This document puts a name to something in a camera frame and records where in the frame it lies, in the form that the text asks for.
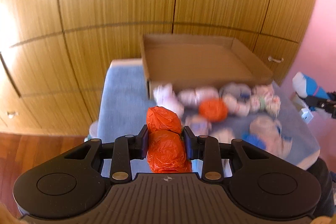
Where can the white and lilac sock bundle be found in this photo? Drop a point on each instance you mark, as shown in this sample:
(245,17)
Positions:
(164,96)

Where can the brown cardboard box tray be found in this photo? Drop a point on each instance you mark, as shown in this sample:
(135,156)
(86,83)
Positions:
(195,61)

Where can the lilac and pink knit sock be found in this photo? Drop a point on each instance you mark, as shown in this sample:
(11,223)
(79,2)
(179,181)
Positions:
(268,131)

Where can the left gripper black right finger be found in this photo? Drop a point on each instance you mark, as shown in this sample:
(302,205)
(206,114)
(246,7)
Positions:
(219,158)

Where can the pale pink rolled sock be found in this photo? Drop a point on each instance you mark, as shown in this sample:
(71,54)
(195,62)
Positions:
(235,107)

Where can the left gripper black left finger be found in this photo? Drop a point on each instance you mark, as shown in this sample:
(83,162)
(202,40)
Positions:
(120,152)

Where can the grey sock bundle blue detail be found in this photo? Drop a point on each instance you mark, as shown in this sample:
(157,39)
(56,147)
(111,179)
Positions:
(241,92)

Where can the blue sock with pink band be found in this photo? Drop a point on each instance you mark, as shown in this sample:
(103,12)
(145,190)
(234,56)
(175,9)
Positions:
(306,86)

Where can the white sock with pink band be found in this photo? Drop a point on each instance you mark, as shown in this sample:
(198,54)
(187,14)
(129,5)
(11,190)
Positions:
(268,103)

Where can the blue towel bed cover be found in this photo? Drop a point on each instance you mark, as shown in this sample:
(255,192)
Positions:
(124,106)

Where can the white sock with green band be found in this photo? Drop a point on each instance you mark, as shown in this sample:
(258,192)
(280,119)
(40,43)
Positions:
(263,91)

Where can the large pale pink fluffy sock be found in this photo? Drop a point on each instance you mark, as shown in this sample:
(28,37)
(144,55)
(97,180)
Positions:
(193,97)

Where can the orange sock bundle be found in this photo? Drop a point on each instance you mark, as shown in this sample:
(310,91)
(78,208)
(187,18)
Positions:
(166,151)
(214,110)

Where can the metal wardrobe handle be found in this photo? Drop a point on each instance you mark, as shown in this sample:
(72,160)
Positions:
(271,59)

